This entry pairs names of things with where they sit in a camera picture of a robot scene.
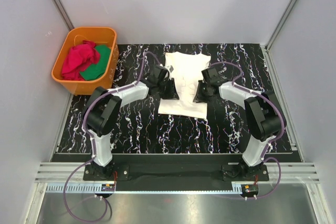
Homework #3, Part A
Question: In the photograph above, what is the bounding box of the left electronics board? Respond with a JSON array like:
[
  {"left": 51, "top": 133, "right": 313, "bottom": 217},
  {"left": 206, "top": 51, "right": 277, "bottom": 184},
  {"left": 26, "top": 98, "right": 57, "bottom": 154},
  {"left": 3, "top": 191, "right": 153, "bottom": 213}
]
[{"left": 101, "top": 184, "right": 116, "bottom": 192}]

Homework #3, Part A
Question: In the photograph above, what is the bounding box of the white slotted cable duct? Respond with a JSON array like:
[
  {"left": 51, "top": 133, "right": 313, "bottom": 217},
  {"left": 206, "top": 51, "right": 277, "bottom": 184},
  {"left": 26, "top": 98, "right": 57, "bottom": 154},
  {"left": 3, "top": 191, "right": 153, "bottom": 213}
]
[{"left": 46, "top": 183, "right": 242, "bottom": 195}]

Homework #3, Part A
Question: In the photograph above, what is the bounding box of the orange plastic basket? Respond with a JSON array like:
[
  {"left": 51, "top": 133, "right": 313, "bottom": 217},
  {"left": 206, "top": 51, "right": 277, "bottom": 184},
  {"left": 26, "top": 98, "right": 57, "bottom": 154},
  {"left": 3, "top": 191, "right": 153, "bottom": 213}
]
[{"left": 51, "top": 27, "right": 119, "bottom": 95}]

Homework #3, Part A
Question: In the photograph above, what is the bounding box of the right electronics board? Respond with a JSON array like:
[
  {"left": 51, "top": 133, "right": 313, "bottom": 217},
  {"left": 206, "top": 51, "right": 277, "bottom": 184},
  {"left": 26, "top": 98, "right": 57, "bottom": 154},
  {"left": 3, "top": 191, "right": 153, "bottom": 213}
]
[{"left": 242, "top": 184, "right": 259, "bottom": 197}]

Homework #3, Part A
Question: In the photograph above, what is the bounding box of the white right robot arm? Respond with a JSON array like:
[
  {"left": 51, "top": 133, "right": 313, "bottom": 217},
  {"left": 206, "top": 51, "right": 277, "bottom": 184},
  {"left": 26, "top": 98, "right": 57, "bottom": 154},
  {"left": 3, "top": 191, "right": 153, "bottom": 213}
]
[{"left": 193, "top": 67, "right": 287, "bottom": 180}]

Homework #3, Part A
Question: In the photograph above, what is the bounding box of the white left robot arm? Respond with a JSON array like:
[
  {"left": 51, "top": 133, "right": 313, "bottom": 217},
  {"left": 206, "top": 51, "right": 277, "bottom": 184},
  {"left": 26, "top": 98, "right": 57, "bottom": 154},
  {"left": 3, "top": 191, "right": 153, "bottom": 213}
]
[{"left": 82, "top": 65, "right": 180, "bottom": 180}]

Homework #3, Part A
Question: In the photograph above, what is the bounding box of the electronics board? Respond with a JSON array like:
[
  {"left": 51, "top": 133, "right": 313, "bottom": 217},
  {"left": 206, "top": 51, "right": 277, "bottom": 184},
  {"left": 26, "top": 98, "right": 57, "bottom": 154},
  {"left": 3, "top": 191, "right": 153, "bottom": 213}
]
[
  {"left": 101, "top": 184, "right": 116, "bottom": 192},
  {"left": 242, "top": 184, "right": 259, "bottom": 197}
]

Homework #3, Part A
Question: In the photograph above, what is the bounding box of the green t-shirt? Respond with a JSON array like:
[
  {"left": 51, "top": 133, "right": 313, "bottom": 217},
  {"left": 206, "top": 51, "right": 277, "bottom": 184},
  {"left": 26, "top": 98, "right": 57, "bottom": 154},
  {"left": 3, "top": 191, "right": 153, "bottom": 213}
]
[{"left": 80, "top": 45, "right": 111, "bottom": 81}]

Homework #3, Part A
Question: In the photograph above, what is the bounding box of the white Coca-Cola t-shirt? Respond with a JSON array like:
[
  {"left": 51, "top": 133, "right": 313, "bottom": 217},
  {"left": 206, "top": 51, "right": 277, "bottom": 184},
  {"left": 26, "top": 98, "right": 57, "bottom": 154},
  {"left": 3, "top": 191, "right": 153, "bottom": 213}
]
[{"left": 158, "top": 52, "right": 211, "bottom": 119}]

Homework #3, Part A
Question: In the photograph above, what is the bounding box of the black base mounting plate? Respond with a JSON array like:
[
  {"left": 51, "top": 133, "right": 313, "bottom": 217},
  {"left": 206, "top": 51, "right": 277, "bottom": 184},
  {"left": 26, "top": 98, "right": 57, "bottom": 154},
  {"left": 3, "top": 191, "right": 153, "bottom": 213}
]
[{"left": 83, "top": 154, "right": 269, "bottom": 182}]

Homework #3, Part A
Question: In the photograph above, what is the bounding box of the red t-shirt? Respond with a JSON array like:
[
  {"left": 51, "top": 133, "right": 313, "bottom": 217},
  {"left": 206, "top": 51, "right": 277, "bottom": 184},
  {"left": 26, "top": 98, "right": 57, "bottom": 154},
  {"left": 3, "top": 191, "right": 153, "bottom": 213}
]
[{"left": 61, "top": 40, "right": 100, "bottom": 81}]

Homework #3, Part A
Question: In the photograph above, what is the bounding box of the aluminium frame rail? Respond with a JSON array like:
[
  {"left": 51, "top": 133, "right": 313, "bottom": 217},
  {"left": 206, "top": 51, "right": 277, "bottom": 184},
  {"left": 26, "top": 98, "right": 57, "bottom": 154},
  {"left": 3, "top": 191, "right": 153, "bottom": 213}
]
[{"left": 35, "top": 162, "right": 319, "bottom": 184}]

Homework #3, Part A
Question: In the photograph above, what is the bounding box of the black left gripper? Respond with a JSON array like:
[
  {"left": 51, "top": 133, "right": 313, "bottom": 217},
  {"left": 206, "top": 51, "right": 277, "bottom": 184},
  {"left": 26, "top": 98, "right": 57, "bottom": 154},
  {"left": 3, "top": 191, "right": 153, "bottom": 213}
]
[{"left": 156, "top": 78, "right": 179, "bottom": 100}]

